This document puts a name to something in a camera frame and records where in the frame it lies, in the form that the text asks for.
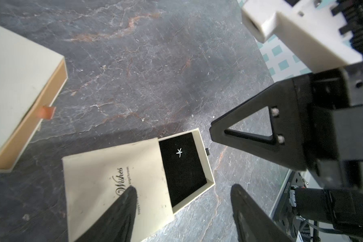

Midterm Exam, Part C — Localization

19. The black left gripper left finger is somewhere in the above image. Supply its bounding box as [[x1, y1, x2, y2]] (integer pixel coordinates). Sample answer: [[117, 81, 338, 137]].
[[77, 186, 138, 242]]

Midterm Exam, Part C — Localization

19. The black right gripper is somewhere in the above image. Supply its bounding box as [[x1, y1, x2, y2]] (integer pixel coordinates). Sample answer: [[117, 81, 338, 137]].
[[209, 61, 363, 193]]

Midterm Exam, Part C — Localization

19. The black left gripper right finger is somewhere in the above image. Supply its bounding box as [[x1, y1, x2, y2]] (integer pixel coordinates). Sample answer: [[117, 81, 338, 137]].
[[231, 184, 293, 242]]

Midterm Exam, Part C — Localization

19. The small cream printed gift box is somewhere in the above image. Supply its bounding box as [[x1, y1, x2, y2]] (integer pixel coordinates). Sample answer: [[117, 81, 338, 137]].
[[62, 129, 215, 242]]

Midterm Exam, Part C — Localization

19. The silver star stud earring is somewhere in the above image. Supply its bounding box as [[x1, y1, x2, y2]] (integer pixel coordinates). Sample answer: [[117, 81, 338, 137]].
[[176, 148, 183, 158]]

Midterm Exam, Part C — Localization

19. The cream square gift box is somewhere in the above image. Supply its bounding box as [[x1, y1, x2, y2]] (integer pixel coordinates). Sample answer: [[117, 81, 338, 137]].
[[0, 26, 68, 173]]

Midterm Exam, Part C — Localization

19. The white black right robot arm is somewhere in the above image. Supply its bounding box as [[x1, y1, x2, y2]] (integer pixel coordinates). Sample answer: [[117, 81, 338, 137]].
[[210, 1, 363, 242]]

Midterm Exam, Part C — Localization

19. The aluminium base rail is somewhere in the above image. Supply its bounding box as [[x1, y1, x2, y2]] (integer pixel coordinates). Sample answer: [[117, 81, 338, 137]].
[[269, 170, 312, 242]]

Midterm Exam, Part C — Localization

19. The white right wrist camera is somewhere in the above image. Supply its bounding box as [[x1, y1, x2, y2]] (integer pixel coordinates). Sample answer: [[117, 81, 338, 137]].
[[241, 1, 363, 73]]

